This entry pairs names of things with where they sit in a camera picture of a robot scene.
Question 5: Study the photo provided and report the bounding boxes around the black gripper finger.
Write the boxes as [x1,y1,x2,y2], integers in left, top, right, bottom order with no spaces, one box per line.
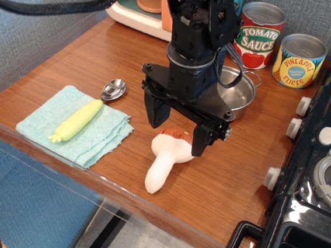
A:
[144,90,171,129]
[191,123,217,156]

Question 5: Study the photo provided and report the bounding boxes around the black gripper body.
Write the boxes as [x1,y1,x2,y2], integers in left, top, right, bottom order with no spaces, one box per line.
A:
[142,53,233,140]

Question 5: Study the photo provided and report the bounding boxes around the spoon with yellow handle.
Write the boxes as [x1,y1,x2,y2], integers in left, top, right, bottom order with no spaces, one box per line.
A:
[48,79,126,143]

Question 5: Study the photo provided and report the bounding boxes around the light blue cloth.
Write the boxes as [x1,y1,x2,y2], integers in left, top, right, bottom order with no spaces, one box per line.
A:
[16,85,134,169]

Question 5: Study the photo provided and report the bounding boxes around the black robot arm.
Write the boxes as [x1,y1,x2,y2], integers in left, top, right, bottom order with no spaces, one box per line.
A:
[142,0,243,156]

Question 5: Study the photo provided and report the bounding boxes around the plush mushroom toy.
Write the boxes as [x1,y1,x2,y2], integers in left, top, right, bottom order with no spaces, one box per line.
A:
[144,128,194,194]

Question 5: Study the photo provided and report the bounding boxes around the small steel pot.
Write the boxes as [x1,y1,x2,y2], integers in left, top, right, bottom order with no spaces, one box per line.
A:
[217,71,262,119]

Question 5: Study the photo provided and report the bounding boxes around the toy microwave teal and white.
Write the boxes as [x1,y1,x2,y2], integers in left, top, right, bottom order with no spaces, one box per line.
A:
[95,0,245,49]

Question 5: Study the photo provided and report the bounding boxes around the tomato sauce can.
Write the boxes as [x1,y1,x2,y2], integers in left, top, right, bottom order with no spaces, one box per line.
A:
[233,1,286,70]

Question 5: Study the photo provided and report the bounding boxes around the pineapple slices can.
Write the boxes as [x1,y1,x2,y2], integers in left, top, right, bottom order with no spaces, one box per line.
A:
[272,33,328,89]

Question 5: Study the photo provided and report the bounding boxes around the black toy stove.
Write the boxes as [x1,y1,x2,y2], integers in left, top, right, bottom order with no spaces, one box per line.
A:
[226,68,331,248]

